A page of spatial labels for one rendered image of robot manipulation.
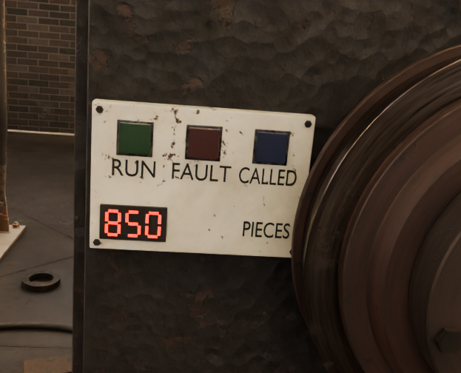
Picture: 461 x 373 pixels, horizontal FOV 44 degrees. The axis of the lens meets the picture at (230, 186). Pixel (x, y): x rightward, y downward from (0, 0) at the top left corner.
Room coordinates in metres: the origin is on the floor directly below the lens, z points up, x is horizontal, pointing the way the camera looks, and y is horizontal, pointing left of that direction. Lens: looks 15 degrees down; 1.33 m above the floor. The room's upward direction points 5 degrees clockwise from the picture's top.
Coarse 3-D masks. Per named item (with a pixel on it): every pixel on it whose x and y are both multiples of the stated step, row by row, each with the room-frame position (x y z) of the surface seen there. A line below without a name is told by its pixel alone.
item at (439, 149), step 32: (416, 128) 0.55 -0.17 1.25; (448, 128) 0.54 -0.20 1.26; (416, 160) 0.53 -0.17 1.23; (448, 160) 0.52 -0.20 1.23; (384, 192) 0.53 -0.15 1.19; (416, 192) 0.52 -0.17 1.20; (448, 192) 0.52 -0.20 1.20; (352, 224) 0.53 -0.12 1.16; (384, 224) 0.53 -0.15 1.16; (416, 224) 0.51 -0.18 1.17; (352, 256) 0.53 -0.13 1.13; (384, 256) 0.52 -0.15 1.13; (416, 256) 0.51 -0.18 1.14; (352, 288) 0.53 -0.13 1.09; (384, 288) 0.51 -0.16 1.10; (352, 320) 0.53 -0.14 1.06; (384, 320) 0.51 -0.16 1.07; (384, 352) 0.53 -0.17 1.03; (416, 352) 0.52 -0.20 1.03
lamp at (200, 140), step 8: (192, 128) 0.66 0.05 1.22; (200, 128) 0.66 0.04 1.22; (208, 128) 0.66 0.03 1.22; (192, 136) 0.66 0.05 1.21; (200, 136) 0.66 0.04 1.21; (208, 136) 0.66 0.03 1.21; (216, 136) 0.66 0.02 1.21; (192, 144) 0.66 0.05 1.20; (200, 144) 0.66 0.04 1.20; (208, 144) 0.66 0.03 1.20; (216, 144) 0.66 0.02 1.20; (192, 152) 0.66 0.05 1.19; (200, 152) 0.66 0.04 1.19; (208, 152) 0.66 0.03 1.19; (216, 152) 0.66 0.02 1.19
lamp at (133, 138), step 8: (120, 128) 0.65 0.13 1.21; (128, 128) 0.65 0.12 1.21; (136, 128) 0.65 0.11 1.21; (144, 128) 0.65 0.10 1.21; (120, 136) 0.65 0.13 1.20; (128, 136) 0.65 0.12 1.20; (136, 136) 0.65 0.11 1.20; (144, 136) 0.65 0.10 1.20; (120, 144) 0.65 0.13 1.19; (128, 144) 0.65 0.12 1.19; (136, 144) 0.65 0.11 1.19; (144, 144) 0.65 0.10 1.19; (120, 152) 0.65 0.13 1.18; (128, 152) 0.65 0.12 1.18; (136, 152) 0.65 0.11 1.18; (144, 152) 0.65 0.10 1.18
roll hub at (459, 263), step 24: (456, 216) 0.49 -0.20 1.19; (432, 240) 0.50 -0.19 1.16; (456, 240) 0.47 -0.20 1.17; (432, 264) 0.48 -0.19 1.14; (456, 264) 0.47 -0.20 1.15; (432, 288) 0.47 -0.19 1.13; (456, 288) 0.47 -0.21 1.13; (432, 312) 0.47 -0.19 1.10; (456, 312) 0.47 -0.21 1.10; (432, 336) 0.47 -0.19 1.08; (432, 360) 0.47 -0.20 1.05; (456, 360) 0.47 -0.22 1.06
